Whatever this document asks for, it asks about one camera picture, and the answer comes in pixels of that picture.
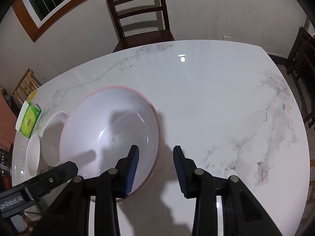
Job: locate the dark wooden side chair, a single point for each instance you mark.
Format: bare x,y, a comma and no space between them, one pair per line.
299,54

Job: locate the wooden framed window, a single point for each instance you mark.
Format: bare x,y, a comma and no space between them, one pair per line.
29,27

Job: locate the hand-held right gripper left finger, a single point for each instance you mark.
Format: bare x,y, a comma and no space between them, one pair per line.
131,172

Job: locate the green tissue pack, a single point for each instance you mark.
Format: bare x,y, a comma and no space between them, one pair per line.
29,120

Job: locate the white ribbed bowl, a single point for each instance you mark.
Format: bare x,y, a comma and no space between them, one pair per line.
33,154

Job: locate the white wall socket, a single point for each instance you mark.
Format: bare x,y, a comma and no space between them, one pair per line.
227,38

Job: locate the bamboo chair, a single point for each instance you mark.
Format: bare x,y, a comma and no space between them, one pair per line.
24,78

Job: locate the small yellow table sticker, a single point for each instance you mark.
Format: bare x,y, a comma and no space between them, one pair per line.
33,94

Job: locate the dark wooden slatted chair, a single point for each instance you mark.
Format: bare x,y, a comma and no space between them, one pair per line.
145,39

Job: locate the pink bowl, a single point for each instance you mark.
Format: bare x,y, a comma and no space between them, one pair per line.
98,108

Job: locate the dark carved wooden chair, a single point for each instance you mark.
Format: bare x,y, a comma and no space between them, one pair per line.
5,167

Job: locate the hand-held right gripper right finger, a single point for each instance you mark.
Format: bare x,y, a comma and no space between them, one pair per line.
179,172

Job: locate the white bowl with blue print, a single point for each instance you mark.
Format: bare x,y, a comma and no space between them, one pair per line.
53,140

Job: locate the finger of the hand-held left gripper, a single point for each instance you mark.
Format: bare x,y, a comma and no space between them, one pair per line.
56,177

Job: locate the pink cloth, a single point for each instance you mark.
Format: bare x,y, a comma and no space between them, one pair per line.
6,123

